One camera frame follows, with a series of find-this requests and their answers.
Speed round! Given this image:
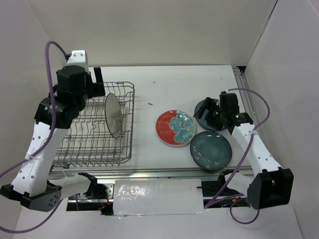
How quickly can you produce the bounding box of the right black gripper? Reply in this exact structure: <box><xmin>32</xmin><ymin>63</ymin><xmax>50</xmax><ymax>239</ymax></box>
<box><xmin>194</xmin><ymin>97</ymin><xmax>226</xmax><ymax>131</ymax></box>

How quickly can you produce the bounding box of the dark blue plate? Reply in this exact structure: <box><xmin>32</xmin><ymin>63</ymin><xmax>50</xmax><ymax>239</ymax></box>
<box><xmin>190</xmin><ymin>131</ymin><xmax>232</xmax><ymax>171</ymax></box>
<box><xmin>194</xmin><ymin>99</ymin><xmax>229</xmax><ymax>132</ymax></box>

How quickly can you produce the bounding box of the red teal floral plate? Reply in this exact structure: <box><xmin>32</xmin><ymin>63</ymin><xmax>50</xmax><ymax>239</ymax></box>
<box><xmin>156</xmin><ymin>110</ymin><xmax>196</xmax><ymax>147</ymax></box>

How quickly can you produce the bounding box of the white tree pattern plate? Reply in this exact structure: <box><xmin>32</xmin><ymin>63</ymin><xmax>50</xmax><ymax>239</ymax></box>
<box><xmin>105</xmin><ymin>93</ymin><xmax>123</xmax><ymax>138</ymax></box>

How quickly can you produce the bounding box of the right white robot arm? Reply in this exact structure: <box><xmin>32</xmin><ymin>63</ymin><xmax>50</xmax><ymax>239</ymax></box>
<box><xmin>193</xmin><ymin>89</ymin><xmax>294</xmax><ymax>210</ymax></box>

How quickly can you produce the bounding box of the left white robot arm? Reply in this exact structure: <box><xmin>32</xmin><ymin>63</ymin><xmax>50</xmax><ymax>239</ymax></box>
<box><xmin>0</xmin><ymin>65</ymin><xmax>105</xmax><ymax>212</ymax></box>

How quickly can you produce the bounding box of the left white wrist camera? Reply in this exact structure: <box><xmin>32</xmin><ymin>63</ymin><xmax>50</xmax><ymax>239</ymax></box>
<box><xmin>66</xmin><ymin>50</ymin><xmax>89</xmax><ymax>72</ymax></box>

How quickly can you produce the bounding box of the grey wire dish rack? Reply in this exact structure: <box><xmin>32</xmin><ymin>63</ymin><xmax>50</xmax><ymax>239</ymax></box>
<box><xmin>52</xmin><ymin>82</ymin><xmax>135</xmax><ymax>169</ymax></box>

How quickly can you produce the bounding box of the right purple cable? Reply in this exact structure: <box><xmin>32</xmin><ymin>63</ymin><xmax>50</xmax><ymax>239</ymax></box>
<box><xmin>204</xmin><ymin>88</ymin><xmax>271</xmax><ymax>225</ymax></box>

